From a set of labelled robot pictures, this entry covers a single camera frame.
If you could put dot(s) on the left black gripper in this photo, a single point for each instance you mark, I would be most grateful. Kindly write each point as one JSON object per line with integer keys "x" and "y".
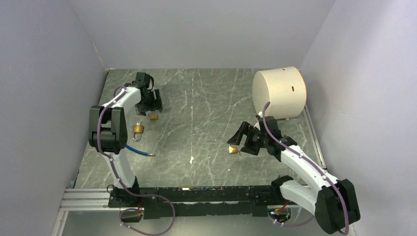
{"x": 156, "y": 104}

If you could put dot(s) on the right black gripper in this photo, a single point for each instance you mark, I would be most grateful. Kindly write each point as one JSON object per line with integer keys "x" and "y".
{"x": 247, "y": 129}

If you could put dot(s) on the brass padlock with key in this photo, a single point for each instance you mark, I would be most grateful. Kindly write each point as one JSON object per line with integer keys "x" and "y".
{"x": 137, "y": 131}

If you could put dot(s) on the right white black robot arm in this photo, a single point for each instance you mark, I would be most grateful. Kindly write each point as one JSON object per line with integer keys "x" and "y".
{"x": 331, "y": 201}

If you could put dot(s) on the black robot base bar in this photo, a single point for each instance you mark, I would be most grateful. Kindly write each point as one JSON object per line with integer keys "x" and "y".
{"x": 158, "y": 202}

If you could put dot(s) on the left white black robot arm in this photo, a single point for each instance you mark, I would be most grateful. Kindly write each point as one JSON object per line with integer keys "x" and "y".
{"x": 108, "y": 132}

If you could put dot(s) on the cream cylindrical container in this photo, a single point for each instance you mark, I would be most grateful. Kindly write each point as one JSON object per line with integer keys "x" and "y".
{"x": 283, "y": 88}

